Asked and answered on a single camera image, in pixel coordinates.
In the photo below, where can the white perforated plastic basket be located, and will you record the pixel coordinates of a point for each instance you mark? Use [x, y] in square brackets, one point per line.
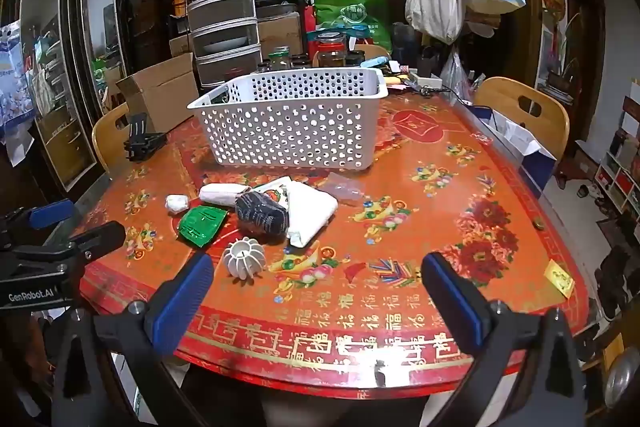
[280, 127]

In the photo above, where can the metal pot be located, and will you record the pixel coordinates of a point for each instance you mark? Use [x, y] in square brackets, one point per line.
[622, 377]

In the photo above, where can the translucent pink plastic bag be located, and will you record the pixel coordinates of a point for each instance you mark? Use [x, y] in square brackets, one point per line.
[342, 189]

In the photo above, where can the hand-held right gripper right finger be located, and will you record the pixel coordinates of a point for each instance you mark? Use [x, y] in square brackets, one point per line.
[452, 297]

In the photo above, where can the blue printed plastic bag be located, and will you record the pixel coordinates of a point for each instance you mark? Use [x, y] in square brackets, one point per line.
[15, 82]

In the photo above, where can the green packet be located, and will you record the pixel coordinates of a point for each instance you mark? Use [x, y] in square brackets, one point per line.
[200, 226]

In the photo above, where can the clear plastic bag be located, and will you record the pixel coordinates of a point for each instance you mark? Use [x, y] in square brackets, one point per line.
[455, 79]

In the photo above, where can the green shopping bag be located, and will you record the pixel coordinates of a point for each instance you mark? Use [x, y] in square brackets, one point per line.
[350, 12]

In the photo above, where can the small dark round object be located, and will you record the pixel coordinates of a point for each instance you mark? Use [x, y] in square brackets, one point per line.
[538, 223]

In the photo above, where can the white ribbed soft ball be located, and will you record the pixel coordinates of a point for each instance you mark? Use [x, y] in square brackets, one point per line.
[251, 265]

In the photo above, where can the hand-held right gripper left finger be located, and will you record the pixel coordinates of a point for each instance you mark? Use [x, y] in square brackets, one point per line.
[182, 302]

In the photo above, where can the black clamp tool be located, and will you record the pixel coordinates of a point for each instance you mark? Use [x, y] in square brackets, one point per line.
[142, 147]

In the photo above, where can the large glass jar red lid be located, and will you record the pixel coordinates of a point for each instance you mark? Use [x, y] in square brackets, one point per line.
[331, 52]

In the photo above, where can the black shoes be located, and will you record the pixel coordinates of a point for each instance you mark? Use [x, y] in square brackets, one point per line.
[617, 272]

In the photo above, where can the closed brown cardboard box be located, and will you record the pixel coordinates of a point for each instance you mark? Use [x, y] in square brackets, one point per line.
[280, 34]

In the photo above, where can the medium glass jar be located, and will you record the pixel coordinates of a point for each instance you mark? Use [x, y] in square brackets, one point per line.
[280, 59]

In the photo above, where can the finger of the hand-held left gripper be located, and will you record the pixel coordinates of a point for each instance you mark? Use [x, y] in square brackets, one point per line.
[50, 213]
[95, 238]

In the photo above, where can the white power strip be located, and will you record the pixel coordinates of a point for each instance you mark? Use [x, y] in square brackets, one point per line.
[425, 82]

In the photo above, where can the grey plastic drawer tower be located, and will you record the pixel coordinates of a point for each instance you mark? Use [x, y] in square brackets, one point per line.
[225, 7]

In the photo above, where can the light blue pouch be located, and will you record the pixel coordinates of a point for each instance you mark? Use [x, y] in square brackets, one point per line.
[374, 62]

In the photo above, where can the yellow paper card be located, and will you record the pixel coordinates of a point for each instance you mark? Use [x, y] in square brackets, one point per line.
[560, 279]

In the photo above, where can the white cube shelf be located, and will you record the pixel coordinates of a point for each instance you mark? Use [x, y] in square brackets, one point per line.
[620, 167]

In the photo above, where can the red printed tablecloth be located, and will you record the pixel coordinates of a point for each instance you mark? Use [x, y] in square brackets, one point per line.
[400, 227]

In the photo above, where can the small white wad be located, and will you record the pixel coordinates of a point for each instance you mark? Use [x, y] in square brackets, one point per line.
[176, 204]

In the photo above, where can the open brown cardboard box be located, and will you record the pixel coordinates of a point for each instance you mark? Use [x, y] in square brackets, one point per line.
[165, 99]

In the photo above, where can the blue paper bag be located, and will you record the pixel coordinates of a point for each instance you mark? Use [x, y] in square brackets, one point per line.
[535, 172]

